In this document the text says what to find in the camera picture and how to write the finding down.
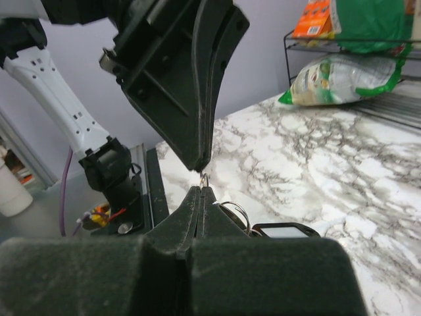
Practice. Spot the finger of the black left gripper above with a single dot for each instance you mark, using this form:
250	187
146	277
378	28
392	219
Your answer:
170	104
230	33

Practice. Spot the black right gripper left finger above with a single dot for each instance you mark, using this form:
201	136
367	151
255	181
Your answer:
104	275

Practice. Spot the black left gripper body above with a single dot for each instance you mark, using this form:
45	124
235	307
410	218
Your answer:
154	37

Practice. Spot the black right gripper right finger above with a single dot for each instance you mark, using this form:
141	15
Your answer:
262	276

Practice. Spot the red handled key organizer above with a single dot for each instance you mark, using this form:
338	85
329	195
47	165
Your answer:
237	214

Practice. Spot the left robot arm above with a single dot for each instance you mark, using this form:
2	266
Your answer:
24	56

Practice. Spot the orange product box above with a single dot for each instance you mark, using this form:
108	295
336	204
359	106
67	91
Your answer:
315	21

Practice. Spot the green white snack bag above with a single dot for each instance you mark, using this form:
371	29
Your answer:
337	79

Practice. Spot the green brown bag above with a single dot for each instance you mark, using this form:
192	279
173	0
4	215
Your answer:
368	26

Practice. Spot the white tumbler red lid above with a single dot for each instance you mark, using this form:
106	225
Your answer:
14	197

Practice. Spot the black wire shelf rack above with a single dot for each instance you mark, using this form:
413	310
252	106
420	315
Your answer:
398	109

